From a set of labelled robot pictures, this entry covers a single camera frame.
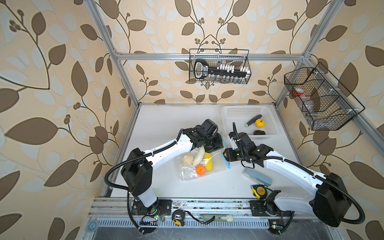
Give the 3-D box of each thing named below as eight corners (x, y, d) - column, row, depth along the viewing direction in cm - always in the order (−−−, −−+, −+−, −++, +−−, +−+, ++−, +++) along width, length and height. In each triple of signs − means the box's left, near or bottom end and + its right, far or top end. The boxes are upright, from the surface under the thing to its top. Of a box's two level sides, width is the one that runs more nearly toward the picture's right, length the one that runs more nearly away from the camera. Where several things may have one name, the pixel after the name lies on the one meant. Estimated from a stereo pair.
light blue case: (242, 174, 86) (244, 171, 82) (244, 167, 89) (247, 164, 85) (268, 188, 82) (271, 185, 78) (270, 180, 84) (273, 177, 80)
